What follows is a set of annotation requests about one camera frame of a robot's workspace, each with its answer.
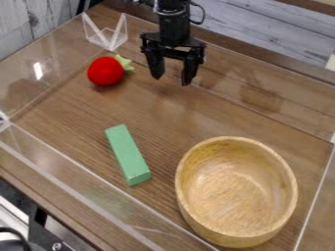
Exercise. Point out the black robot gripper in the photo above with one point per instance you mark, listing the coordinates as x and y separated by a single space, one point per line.
172 42

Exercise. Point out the red plush strawberry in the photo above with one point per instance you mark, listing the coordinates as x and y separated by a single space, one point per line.
107 70

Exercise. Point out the round wooden bowl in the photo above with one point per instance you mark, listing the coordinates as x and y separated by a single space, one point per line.
236 191

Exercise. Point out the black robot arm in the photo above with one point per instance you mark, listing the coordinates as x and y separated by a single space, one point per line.
176 5

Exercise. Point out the green rectangular block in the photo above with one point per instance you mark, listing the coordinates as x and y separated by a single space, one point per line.
128 155

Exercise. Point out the clear acrylic enclosure wall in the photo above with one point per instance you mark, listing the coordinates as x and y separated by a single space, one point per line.
107 217

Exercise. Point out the black table leg bracket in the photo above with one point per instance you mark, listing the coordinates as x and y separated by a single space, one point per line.
40 236

